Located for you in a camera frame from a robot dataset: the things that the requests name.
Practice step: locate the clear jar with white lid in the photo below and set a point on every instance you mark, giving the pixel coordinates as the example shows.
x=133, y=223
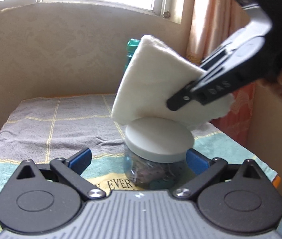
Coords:
x=155, y=152

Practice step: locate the white terry cloth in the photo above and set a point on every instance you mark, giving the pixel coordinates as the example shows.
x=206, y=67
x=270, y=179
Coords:
x=154, y=74

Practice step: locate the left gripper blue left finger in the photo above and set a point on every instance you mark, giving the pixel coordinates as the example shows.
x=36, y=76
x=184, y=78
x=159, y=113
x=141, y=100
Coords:
x=80, y=161

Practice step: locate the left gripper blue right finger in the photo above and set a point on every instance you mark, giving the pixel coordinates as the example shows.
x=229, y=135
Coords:
x=197, y=162

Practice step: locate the grey checked table towel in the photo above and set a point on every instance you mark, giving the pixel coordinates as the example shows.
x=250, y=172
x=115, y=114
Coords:
x=46, y=128

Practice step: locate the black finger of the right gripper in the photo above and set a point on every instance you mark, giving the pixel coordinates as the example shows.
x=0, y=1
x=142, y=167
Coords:
x=216, y=83

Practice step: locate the green water bottle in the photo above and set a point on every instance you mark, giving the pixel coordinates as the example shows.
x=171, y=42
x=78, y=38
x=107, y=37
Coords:
x=132, y=45

